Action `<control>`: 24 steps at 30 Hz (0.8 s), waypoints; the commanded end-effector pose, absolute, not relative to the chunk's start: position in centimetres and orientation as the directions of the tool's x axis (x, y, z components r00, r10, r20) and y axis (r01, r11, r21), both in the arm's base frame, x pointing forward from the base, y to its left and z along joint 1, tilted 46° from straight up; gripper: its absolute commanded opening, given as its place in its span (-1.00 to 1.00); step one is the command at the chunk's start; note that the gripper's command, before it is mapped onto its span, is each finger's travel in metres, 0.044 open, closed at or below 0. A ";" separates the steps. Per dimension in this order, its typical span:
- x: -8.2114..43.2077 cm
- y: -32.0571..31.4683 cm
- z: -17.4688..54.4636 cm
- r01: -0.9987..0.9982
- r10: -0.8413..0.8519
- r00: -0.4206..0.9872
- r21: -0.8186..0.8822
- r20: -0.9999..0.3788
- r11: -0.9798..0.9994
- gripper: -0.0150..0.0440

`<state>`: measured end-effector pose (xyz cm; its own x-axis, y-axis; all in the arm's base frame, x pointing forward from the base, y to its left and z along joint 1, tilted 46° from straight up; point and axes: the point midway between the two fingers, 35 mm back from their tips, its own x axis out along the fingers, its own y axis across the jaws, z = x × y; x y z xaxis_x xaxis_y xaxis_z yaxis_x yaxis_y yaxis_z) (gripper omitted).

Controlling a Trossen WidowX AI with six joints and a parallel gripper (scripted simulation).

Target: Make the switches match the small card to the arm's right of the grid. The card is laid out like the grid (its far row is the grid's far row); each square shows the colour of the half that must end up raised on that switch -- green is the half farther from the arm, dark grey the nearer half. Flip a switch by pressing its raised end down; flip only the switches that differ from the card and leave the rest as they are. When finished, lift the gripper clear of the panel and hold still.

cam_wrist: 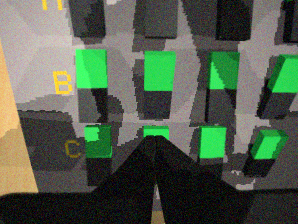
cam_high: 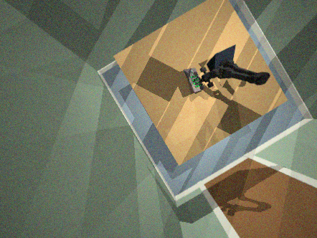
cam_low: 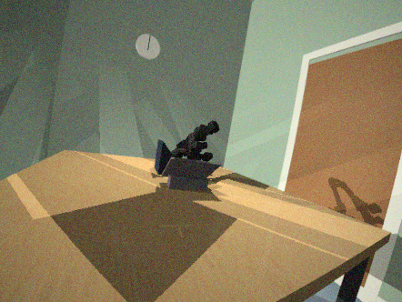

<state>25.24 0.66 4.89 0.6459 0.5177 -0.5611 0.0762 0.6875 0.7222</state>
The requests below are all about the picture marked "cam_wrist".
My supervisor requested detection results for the grey switch panel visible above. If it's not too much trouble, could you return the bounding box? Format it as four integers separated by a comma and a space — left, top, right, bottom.
0, 0, 298, 193

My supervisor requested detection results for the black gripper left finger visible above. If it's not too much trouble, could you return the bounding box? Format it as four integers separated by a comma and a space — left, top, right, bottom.
0, 135, 156, 224

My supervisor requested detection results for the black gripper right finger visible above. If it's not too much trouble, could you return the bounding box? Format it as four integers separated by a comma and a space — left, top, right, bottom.
155, 135, 298, 224

